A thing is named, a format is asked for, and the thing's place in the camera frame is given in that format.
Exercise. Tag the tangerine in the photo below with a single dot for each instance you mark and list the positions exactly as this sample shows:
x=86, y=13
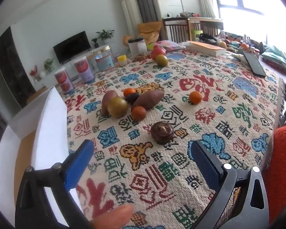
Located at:
x=195, y=97
x=129, y=91
x=138, y=112

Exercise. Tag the orange fleece cloth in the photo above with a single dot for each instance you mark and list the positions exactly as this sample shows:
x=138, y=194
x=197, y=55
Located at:
x=281, y=167

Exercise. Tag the person's left hand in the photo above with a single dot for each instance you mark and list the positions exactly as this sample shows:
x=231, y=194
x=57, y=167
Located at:
x=112, y=217

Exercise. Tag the white television cabinet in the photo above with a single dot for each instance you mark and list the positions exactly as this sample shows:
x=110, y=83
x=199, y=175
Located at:
x=47, y=78

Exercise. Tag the large sweet potato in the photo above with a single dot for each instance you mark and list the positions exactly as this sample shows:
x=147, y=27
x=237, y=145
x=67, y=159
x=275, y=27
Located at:
x=149, y=99

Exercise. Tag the white cardboard box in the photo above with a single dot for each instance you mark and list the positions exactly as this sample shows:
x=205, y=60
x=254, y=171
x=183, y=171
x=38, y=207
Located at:
x=50, y=116

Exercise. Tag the clear jar with black lid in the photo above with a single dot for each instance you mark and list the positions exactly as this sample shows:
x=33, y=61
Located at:
x=137, y=47

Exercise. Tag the wooden side desk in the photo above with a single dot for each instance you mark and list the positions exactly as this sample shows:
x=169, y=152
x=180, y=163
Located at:
x=205, y=21

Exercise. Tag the row of small toys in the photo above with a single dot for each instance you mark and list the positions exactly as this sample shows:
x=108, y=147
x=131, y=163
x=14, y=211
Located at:
x=238, y=45

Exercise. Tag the small sweet potato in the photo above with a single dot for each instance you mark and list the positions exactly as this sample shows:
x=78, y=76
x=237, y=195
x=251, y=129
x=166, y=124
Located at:
x=107, y=99

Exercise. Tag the black tablet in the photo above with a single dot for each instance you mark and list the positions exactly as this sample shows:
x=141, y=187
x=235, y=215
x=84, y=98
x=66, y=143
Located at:
x=253, y=64

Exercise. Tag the red apple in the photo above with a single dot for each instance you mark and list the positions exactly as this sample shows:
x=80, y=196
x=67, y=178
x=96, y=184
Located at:
x=157, y=50

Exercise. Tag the flat screen television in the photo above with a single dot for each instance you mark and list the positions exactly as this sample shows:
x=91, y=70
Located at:
x=71, y=47

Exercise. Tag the pink snack bag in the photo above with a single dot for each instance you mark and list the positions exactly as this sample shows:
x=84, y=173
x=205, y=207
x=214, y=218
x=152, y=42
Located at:
x=169, y=44

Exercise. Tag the white standing air conditioner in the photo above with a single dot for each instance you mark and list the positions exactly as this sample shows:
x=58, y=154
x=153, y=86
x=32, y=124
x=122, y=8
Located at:
x=130, y=12

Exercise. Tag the small green potted plant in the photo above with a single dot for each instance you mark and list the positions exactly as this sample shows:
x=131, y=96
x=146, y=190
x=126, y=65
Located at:
x=94, y=42

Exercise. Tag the red flower decoration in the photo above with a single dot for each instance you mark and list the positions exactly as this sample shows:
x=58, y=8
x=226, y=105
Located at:
x=33, y=72

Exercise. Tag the tin with orange label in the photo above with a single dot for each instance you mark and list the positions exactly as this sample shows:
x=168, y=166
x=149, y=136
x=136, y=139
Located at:
x=63, y=81

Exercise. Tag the dark brown round fruit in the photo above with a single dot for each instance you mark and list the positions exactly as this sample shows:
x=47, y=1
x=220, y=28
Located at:
x=131, y=98
x=162, y=131

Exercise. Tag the green plastic stool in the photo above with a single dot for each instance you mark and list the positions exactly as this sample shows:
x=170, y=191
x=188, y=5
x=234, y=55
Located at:
x=196, y=33

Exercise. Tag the grey curtain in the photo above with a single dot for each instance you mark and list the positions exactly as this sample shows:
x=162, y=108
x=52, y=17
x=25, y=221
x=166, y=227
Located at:
x=145, y=0

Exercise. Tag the clear jar with gold lid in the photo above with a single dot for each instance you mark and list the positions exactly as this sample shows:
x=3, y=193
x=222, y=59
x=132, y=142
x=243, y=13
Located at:
x=104, y=59

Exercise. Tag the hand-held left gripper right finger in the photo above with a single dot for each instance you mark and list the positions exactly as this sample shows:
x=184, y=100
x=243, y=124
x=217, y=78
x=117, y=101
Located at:
x=205, y=165

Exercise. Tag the printed woven tablecloth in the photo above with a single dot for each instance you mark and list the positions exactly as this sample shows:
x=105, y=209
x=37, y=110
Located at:
x=205, y=124

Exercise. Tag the tin with purple label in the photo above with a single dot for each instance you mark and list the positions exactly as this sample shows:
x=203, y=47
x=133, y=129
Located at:
x=84, y=70

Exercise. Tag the folded cloths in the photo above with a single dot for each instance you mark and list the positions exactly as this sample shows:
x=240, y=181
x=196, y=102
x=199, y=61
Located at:
x=275, y=57

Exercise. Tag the large green potted plant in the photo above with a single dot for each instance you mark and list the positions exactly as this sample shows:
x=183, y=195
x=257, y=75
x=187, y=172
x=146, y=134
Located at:
x=105, y=34

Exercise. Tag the pile of nuts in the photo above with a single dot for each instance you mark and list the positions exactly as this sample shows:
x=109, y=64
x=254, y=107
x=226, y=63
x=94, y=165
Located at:
x=140, y=57

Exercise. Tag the paperback book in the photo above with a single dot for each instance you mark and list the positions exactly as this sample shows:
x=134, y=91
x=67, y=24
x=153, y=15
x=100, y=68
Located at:
x=205, y=48

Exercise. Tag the window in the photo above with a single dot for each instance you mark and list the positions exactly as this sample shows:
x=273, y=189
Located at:
x=250, y=4

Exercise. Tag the yellow-green round fruit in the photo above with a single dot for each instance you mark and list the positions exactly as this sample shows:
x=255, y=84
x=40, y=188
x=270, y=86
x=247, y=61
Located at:
x=162, y=61

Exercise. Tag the green round fruit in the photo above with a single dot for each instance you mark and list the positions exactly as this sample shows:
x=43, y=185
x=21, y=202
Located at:
x=117, y=107

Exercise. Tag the leafy plant in white pot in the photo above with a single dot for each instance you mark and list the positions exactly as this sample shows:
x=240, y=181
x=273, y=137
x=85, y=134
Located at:
x=48, y=64

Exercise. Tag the orange cushioned chair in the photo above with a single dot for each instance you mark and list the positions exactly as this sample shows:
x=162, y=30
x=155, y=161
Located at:
x=150, y=29

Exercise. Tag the small jar with yellow lid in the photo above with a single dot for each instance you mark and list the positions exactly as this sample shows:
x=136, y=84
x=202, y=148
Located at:
x=122, y=60

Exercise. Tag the dark glass door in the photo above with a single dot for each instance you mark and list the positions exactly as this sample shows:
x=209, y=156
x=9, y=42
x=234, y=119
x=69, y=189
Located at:
x=12, y=66

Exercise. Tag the wooden chair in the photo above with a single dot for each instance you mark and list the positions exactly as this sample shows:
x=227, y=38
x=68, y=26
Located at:
x=175, y=29

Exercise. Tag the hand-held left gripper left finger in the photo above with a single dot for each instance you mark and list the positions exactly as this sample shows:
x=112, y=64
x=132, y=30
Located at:
x=78, y=164

